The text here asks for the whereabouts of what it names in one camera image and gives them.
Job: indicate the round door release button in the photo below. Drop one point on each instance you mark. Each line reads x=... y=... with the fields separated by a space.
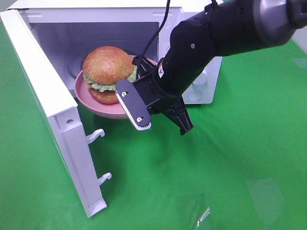
x=195 y=95

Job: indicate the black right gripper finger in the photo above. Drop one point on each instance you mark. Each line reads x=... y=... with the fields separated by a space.
x=144 y=66
x=175 y=110

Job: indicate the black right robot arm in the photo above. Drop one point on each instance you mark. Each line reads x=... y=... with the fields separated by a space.
x=229 y=28

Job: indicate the clear tape patch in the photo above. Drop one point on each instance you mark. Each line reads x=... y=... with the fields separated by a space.
x=301 y=62
x=267 y=199
x=194 y=212

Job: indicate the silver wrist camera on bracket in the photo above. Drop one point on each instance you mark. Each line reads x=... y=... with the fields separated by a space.
x=137 y=99

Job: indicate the lower white control knob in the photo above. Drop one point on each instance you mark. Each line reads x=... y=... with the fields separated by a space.
x=201 y=80

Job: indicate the pink plate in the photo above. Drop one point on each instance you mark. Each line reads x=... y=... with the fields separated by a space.
x=111 y=111

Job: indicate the burger with lettuce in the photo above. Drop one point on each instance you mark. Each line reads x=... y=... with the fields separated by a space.
x=103 y=68

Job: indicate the white microwave door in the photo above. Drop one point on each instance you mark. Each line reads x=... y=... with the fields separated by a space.
x=61 y=113

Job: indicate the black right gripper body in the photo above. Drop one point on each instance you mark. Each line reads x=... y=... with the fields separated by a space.
x=176 y=72

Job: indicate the clear tape patch front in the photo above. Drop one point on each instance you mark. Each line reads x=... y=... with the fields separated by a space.
x=194 y=212

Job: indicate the clear tape patch far right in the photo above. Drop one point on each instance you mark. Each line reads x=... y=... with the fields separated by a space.
x=301 y=62

